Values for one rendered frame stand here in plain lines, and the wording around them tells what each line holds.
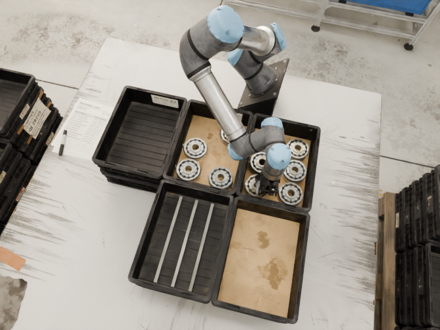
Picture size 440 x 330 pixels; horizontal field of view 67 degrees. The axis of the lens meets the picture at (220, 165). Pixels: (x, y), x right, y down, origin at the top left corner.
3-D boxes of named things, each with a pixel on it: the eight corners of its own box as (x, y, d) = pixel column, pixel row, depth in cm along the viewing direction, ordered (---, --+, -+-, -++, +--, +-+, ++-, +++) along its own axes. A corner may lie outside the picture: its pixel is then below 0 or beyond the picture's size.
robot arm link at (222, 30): (254, 40, 151) (181, 25, 106) (282, 21, 143) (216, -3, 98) (264, 65, 151) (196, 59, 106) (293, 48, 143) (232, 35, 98)
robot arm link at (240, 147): (158, 48, 111) (232, 167, 122) (181, 31, 105) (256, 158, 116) (175, 42, 120) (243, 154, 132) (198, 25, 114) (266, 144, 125)
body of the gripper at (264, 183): (256, 194, 129) (260, 183, 118) (258, 175, 133) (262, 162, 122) (275, 197, 129) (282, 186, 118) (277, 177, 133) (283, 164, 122)
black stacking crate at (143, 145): (130, 100, 161) (125, 85, 150) (189, 113, 158) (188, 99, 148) (99, 173, 144) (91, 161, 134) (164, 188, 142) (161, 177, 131)
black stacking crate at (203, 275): (165, 189, 142) (162, 179, 131) (232, 205, 140) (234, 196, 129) (133, 284, 125) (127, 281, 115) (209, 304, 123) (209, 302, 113)
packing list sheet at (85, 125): (76, 97, 174) (75, 96, 173) (117, 106, 172) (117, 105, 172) (48, 150, 160) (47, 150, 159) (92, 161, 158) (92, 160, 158)
